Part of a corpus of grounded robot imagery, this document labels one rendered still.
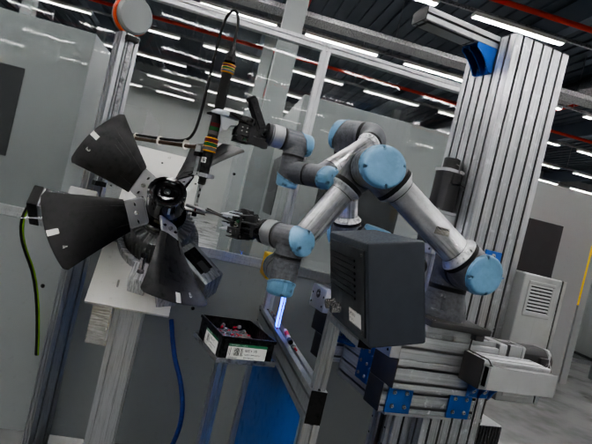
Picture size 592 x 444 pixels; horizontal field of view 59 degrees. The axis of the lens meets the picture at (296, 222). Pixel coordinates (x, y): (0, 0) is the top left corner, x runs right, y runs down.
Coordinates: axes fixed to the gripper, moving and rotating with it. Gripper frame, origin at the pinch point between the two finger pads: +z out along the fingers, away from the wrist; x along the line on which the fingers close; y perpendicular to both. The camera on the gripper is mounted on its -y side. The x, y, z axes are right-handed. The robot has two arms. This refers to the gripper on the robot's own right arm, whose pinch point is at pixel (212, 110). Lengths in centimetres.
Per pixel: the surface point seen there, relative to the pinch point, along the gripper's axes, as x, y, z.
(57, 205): -5, 39, 37
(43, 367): 63, 111, 31
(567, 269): 217, 15, -422
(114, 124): 16.7, 11.1, 27.3
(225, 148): 15.0, 9.0, -10.2
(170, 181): -0.2, 25.1, 7.8
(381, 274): -87, 33, -19
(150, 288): -24, 54, 10
